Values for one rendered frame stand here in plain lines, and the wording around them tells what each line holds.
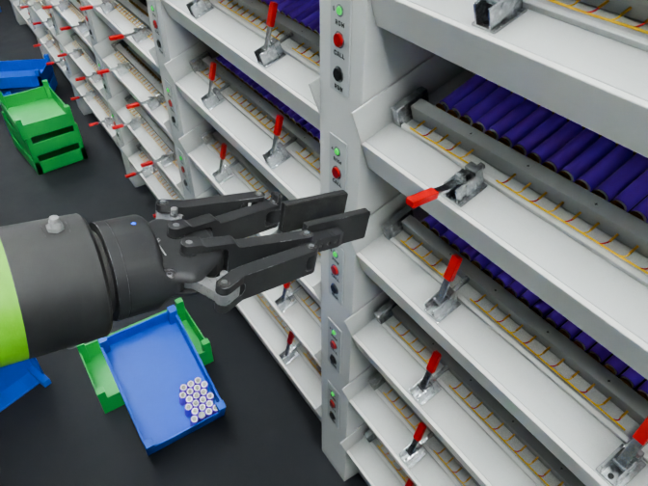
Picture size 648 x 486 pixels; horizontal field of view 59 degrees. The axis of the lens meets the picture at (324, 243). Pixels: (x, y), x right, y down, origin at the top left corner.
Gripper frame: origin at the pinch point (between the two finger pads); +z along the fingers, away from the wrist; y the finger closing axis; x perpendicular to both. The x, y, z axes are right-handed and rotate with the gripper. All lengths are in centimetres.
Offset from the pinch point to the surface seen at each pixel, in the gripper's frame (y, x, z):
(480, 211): 3.5, -0.9, 18.0
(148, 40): -111, -18, 23
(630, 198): 13.9, 5.3, 25.0
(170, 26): -86, -8, 19
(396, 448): -3, -56, 28
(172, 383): -59, -88, 9
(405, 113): -13.7, 2.7, 21.1
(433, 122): -9.4, 3.2, 21.7
